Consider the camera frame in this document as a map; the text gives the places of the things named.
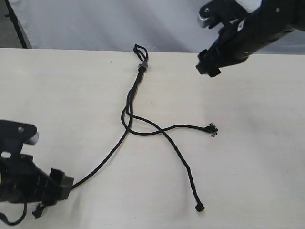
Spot grey cable clamp bracket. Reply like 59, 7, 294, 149
138, 61, 148, 72

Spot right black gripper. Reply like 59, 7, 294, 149
196, 21, 253, 78

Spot black rope with small tuft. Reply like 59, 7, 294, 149
32, 44, 150, 219

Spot grey fabric backdrop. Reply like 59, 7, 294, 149
4, 0, 305, 54

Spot black backdrop frame pole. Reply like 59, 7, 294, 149
4, 0, 32, 49

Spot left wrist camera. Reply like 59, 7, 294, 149
0, 120, 39, 157

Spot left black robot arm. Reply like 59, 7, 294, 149
0, 154, 74, 206

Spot black rope with knotted end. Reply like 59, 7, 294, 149
123, 44, 205, 212

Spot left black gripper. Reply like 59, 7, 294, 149
0, 155, 74, 205

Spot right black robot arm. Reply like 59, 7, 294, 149
196, 0, 305, 77

